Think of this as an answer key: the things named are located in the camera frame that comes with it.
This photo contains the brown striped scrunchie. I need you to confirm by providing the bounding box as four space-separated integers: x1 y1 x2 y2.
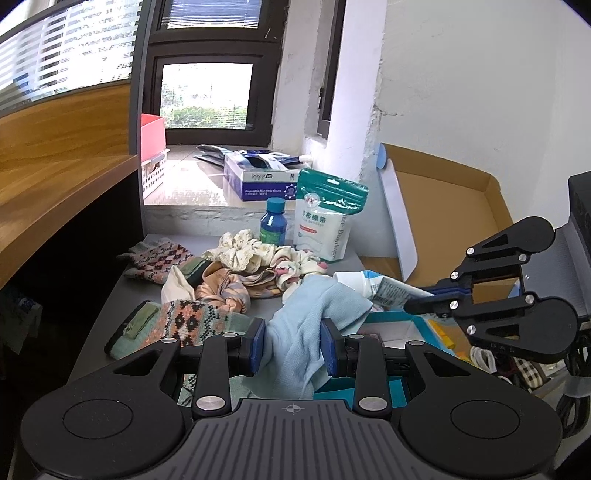
194 262 283 314

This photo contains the cream floral scrunchie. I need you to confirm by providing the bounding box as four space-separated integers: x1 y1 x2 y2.
202 229 276 273

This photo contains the pink floral scrunchie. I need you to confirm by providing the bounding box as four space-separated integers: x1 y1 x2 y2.
270 246 328 303

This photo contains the open cardboard mailer box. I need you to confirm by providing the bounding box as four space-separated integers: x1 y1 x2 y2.
362 143 513 287

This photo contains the white tube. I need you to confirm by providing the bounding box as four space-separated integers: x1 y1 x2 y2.
332 270 433 310

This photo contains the light blue sock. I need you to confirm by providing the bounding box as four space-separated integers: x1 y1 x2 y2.
242 275 373 400

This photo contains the patterned knit glove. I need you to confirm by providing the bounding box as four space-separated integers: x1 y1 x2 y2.
119 238 194 285

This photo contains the blue medicine bottle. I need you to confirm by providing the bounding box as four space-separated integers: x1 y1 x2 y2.
259 197 287 246

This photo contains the patterned green knit sock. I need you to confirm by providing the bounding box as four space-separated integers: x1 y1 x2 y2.
104 300 252 360

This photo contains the blue white glove box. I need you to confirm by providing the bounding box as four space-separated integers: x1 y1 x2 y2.
223 150 311 202

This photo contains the green white bandage bag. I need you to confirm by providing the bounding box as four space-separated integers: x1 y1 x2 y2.
294 169 369 262

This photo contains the red box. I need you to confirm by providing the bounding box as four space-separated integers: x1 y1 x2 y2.
140 113 166 162

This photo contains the wooden desk partition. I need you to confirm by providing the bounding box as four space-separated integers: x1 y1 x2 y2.
1 1 154 282

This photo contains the teal open box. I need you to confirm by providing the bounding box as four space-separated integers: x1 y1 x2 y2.
314 312 454 408

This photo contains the white charging cable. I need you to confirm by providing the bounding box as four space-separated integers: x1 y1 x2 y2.
469 345 500 374

